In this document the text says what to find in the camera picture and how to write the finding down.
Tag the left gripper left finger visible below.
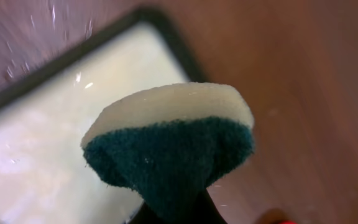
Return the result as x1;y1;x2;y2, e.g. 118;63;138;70
126;202;160;224

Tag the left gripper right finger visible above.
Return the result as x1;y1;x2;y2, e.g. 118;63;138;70
197;190;227;224

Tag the green and yellow sponge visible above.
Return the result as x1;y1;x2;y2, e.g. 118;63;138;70
81;83;254;223

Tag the red plastic tray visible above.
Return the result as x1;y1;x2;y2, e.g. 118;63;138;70
273;220;297;224

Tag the dark green rectangular basin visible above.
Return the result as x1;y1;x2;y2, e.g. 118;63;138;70
0;8;203;223

